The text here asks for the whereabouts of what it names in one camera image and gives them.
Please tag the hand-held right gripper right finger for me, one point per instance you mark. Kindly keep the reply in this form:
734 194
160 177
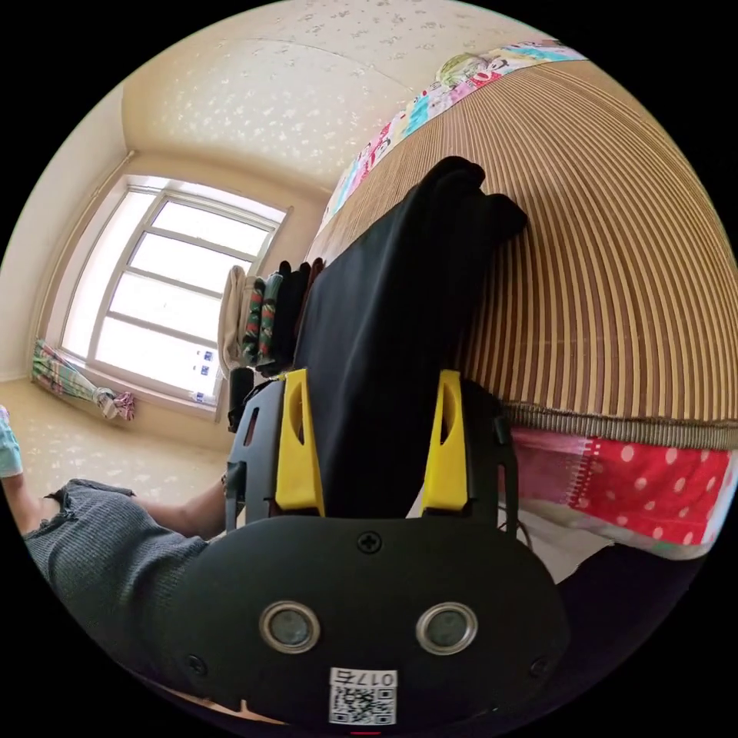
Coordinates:
448 473

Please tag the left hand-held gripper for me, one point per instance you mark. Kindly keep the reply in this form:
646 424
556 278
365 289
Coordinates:
241 392

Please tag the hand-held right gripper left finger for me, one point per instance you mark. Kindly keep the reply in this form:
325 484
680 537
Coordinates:
297 461

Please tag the black pants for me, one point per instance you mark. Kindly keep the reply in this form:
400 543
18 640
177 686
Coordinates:
380 323

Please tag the person's left forearm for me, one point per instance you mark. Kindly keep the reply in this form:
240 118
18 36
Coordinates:
184 519

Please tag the pile of clothes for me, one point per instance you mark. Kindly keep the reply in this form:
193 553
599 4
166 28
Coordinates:
262 323

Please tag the window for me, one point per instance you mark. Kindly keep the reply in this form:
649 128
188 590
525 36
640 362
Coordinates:
167 300

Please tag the striped curtain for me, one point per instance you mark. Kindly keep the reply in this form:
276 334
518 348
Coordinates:
69 377

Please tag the person's body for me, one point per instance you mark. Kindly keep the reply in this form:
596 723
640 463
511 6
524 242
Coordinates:
104 553

